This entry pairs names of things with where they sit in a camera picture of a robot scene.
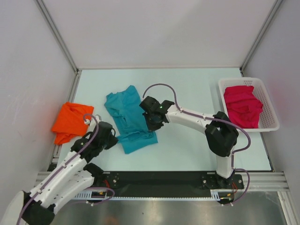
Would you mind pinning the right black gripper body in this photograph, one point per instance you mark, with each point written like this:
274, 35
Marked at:
153, 123

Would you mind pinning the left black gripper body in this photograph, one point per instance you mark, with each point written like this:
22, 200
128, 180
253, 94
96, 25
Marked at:
109, 143

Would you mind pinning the teal t-shirt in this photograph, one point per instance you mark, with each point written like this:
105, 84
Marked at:
124, 107

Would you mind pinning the orange t-shirt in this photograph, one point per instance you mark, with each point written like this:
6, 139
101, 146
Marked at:
70, 122

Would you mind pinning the white plastic basket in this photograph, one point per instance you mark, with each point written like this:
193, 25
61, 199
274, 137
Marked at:
268, 120

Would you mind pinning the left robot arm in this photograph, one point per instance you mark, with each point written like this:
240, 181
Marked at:
73, 175

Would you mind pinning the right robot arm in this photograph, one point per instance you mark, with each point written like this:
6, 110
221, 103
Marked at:
221, 136

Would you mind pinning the magenta t-shirt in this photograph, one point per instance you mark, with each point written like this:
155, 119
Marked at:
243, 107

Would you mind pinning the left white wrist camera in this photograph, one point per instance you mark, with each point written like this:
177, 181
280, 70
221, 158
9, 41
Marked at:
90, 119

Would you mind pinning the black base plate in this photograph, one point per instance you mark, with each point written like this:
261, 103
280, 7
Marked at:
163, 184

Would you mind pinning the white slotted cable duct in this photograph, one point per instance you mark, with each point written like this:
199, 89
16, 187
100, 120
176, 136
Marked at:
214, 195

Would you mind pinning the left rear frame post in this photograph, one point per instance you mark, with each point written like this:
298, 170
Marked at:
56, 33

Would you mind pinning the frame post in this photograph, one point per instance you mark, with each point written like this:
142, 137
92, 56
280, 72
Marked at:
56, 33
261, 33

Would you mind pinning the aluminium frame rail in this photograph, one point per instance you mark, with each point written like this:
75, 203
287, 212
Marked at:
257, 181

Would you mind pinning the right rear frame post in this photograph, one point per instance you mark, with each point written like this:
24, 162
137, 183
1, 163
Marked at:
261, 33

